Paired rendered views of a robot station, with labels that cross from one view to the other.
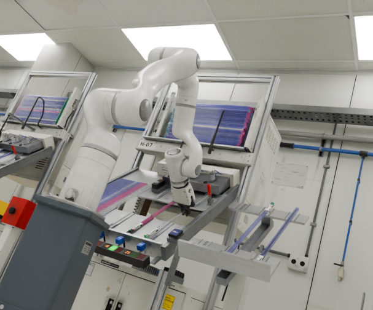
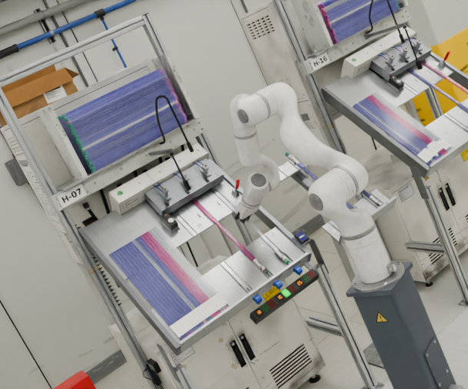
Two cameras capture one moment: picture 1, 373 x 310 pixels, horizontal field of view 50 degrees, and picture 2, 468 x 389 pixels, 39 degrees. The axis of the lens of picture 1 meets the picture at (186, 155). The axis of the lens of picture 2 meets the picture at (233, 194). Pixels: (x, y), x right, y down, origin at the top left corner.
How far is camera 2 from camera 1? 2.54 m
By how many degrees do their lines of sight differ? 66
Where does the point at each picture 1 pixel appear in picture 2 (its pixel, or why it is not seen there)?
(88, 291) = (206, 361)
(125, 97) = (361, 175)
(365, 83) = not seen: outside the picture
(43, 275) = (422, 318)
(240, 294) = not seen: hidden behind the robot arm
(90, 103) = (341, 202)
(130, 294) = (243, 320)
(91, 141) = (370, 225)
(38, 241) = (409, 309)
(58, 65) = not seen: outside the picture
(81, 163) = (378, 245)
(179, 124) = (257, 153)
